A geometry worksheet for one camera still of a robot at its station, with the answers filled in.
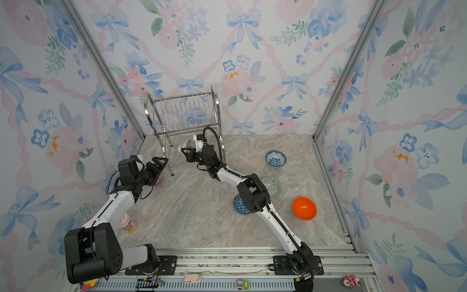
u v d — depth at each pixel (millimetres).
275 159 1067
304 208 859
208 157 831
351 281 676
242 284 676
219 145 787
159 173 774
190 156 899
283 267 731
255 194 689
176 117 1136
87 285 686
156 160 781
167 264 746
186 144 950
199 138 902
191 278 709
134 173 670
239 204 900
